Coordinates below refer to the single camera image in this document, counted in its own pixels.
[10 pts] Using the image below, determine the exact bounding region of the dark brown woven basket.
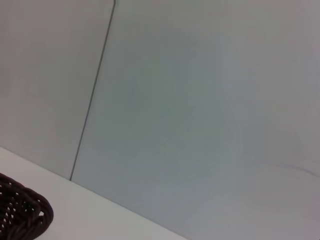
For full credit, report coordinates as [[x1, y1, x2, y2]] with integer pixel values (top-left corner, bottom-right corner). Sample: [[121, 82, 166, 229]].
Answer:
[[0, 172, 55, 240]]

